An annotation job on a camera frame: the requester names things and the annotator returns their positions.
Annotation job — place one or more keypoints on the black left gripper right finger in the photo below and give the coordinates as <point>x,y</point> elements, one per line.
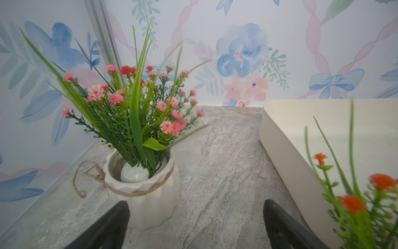
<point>284,232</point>

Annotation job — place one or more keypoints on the left aluminium corner post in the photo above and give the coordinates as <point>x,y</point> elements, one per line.
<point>101,24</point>

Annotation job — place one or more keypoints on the pink gypsophila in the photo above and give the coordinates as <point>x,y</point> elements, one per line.
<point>142,114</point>

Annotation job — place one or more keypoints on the orange gypsophila pot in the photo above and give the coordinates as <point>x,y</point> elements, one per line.
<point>366,220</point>

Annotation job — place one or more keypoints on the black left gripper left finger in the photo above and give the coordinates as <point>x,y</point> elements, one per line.
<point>106,233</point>

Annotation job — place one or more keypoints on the cream plastic storage box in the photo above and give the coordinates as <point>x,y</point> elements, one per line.
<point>359,138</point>

